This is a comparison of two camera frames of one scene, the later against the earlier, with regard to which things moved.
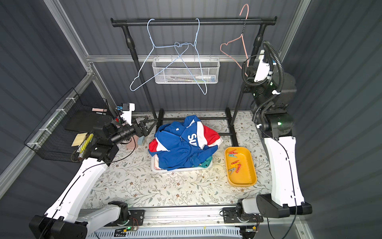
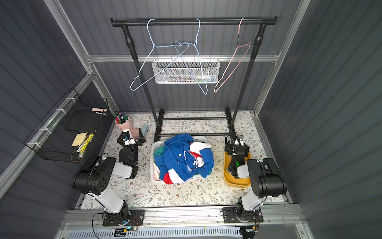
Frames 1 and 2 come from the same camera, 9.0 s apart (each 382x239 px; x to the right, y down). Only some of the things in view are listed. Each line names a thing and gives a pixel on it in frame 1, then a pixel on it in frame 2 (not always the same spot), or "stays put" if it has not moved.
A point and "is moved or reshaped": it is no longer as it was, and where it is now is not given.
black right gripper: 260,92 to 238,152
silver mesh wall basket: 186,70 stays put
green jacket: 206,163 to 159,150
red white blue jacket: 178,145 is moved or reshaped
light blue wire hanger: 187,47 stays put
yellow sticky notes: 78,139 stays put
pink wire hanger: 239,36 to 238,46
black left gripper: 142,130 to 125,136
